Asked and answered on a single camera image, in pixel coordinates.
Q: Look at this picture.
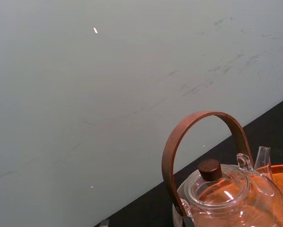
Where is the clear glass teapot brown handle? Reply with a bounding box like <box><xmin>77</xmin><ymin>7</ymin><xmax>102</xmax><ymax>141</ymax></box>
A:
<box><xmin>162</xmin><ymin>110</ymin><xmax>283</xmax><ymax>227</ymax></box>

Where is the plain pale wall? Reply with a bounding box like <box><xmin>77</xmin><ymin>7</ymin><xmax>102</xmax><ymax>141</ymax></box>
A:
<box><xmin>0</xmin><ymin>0</ymin><xmax>283</xmax><ymax>227</ymax></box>

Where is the glass lid dark wooden knob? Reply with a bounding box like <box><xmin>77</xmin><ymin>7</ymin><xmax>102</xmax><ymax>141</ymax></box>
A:
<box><xmin>188</xmin><ymin>158</ymin><xmax>251</xmax><ymax>209</ymax></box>

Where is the black table cloth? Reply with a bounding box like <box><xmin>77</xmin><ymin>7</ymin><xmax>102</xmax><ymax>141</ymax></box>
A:
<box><xmin>103</xmin><ymin>94</ymin><xmax>283</xmax><ymax>227</ymax></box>

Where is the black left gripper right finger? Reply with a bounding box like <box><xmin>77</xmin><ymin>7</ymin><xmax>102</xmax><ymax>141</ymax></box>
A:
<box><xmin>181</xmin><ymin>215</ymin><xmax>195</xmax><ymax>227</ymax></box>

